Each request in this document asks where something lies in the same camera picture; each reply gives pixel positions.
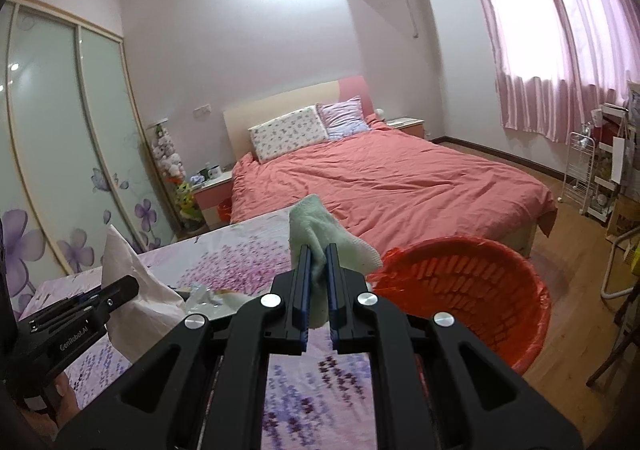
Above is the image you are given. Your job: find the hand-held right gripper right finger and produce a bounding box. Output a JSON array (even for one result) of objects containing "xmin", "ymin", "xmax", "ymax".
[{"xmin": 326, "ymin": 243, "xmax": 583, "ymax": 450}]

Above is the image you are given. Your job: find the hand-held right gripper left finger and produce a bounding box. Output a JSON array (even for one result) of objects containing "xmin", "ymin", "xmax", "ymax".
[{"xmin": 54, "ymin": 243, "xmax": 313, "ymax": 450}]

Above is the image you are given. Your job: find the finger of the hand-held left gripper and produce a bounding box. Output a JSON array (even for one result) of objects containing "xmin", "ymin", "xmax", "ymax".
[{"xmin": 27, "ymin": 275, "xmax": 140, "ymax": 332}]

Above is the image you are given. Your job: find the white tissue paper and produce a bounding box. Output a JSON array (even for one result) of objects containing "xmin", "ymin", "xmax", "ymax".
[{"xmin": 101, "ymin": 224, "xmax": 187, "ymax": 363}]

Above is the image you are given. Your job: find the light green sock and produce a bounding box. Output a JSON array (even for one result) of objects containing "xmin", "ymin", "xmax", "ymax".
[{"xmin": 289, "ymin": 194, "xmax": 383, "ymax": 331}]

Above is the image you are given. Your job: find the red plastic wastebasket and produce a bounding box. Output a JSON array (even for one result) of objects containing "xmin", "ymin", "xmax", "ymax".
[{"xmin": 367, "ymin": 235, "xmax": 553, "ymax": 378}]

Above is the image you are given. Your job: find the person's left hand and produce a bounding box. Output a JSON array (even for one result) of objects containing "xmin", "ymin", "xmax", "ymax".
[{"xmin": 25, "ymin": 372, "xmax": 81, "ymax": 437}]

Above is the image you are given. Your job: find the tree printed blanket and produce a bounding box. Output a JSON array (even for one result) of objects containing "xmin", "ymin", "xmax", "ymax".
[{"xmin": 15, "ymin": 204, "xmax": 426, "ymax": 450}]

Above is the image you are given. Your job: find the clear crumpled plastic wrapper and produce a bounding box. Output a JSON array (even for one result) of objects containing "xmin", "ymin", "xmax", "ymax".
[{"xmin": 184, "ymin": 283, "xmax": 222, "ymax": 316}]

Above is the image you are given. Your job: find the coral duvet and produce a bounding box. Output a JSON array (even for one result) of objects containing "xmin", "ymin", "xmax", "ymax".
[{"xmin": 230, "ymin": 117, "xmax": 558, "ymax": 251}]

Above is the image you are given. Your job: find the pink nightstand with mugs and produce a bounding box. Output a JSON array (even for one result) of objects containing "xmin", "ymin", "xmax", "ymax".
[{"xmin": 192, "ymin": 169, "xmax": 236, "ymax": 231}]

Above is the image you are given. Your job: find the column of plush toys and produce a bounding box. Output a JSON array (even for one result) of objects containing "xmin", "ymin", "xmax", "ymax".
[{"xmin": 149, "ymin": 121, "xmax": 203, "ymax": 231}]

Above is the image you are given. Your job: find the white floral pillow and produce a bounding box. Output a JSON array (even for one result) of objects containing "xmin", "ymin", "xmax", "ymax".
[{"xmin": 248, "ymin": 105, "xmax": 330, "ymax": 163}]

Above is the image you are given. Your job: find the flower printed sliding wardrobe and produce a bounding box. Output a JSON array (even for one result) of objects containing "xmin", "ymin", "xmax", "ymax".
[{"xmin": 0, "ymin": 0, "xmax": 177, "ymax": 321}]

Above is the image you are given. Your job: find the pink striped pillow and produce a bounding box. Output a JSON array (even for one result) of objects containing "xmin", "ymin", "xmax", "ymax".
[{"xmin": 316, "ymin": 97, "xmax": 371, "ymax": 140}]

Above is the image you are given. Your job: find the pink nightstand with papers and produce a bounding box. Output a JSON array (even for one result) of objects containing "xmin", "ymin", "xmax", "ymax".
[{"xmin": 385, "ymin": 117, "xmax": 426, "ymax": 138}]

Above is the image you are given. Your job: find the dark wooden stand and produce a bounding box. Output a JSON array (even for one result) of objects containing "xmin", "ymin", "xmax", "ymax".
[{"xmin": 586, "ymin": 290, "xmax": 640, "ymax": 389}]

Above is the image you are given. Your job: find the white storage cart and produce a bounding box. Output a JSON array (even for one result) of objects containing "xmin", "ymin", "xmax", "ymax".
[{"xmin": 587, "ymin": 103, "xmax": 632, "ymax": 222}]

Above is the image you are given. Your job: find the pink curtain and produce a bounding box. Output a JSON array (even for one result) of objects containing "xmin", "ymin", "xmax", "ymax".
[{"xmin": 452, "ymin": 0, "xmax": 640, "ymax": 142}]

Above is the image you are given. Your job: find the white wire rack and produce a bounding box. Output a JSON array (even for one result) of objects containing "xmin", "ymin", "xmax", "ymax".
[{"xmin": 560, "ymin": 130, "xmax": 599, "ymax": 216}]

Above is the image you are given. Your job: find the white tube frame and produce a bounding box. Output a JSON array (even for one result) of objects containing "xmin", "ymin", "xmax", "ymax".
[{"xmin": 600, "ymin": 230, "xmax": 640, "ymax": 302}]

